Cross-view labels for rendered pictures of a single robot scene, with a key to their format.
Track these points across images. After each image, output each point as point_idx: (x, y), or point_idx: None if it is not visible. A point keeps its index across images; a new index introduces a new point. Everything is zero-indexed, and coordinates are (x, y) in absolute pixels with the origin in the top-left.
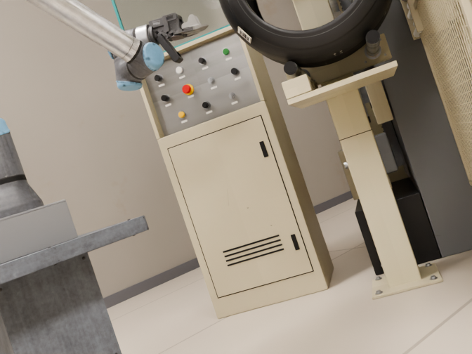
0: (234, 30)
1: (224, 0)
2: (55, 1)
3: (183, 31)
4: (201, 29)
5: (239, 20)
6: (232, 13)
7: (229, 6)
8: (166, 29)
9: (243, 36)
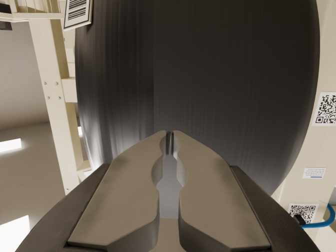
0: (116, 38)
1: (87, 120)
2: None
3: (40, 220)
4: (147, 137)
5: (75, 46)
6: (79, 74)
7: (80, 96)
8: None
9: (84, 1)
